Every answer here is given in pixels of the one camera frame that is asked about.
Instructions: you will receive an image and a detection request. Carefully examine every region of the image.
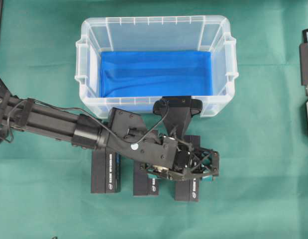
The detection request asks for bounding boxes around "black teal left gripper finger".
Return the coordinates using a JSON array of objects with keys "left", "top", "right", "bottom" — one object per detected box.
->
[
  {"left": 201, "top": 175, "right": 213, "bottom": 182},
  {"left": 147, "top": 174, "right": 163, "bottom": 179}
]

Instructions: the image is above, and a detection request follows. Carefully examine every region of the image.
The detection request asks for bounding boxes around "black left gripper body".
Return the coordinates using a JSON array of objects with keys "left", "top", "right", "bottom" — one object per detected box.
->
[{"left": 141, "top": 137, "right": 220, "bottom": 181}]

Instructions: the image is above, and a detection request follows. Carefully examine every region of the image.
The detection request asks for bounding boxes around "black box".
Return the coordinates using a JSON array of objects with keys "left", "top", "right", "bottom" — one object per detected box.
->
[
  {"left": 133, "top": 161, "right": 159, "bottom": 197},
  {"left": 91, "top": 149, "right": 121, "bottom": 194},
  {"left": 174, "top": 135, "right": 201, "bottom": 202}
]

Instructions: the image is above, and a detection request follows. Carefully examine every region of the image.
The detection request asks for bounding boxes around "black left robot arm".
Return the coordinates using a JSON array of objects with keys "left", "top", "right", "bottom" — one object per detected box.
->
[{"left": 0, "top": 79, "right": 219, "bottom": 181}]

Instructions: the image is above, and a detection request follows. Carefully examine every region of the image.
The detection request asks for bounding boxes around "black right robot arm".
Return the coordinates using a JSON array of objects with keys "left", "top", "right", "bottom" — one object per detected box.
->
[{"left": 299, "top": 29, "right": 308, "bottom": 96}]

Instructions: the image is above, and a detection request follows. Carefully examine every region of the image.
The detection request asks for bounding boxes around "blue sheet in case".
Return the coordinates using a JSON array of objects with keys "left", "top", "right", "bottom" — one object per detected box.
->
[{"left": 100, "top": 51, "right": 213, "bottom": 98}]

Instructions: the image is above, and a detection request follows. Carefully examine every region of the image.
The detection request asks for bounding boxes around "clear plastic storage case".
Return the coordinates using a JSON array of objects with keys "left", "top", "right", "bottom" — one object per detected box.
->
[{"left": 75, "top": 15, "right": 239, "bottom": 119}]

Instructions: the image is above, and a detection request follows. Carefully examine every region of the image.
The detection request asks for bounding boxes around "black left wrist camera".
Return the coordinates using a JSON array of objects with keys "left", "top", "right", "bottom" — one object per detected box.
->
[{"left": 153, "top": 96, "right": 203, "bottom": 139}]

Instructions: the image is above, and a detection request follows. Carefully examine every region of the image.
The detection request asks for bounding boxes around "black camera cable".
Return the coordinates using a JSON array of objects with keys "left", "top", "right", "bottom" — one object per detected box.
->
[{"left": 4, "top": 98, "right": 169, "bottom": 145}]

